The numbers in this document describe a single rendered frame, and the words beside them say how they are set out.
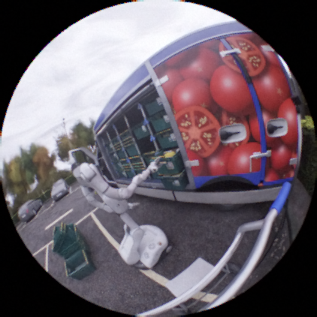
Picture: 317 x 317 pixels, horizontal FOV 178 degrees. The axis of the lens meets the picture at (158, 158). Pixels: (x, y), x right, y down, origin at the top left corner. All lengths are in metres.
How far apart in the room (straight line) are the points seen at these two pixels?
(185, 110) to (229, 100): 0.46
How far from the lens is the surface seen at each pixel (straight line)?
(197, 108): 1.08
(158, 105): 1.48
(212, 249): 1.55
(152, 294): 1.60
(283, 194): 0.37
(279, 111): 1.23
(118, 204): 0.95
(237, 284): 0.25
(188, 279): 1.48
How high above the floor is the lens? 1.47
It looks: 14 degrees down
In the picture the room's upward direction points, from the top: 21 degrees counter-clockwise
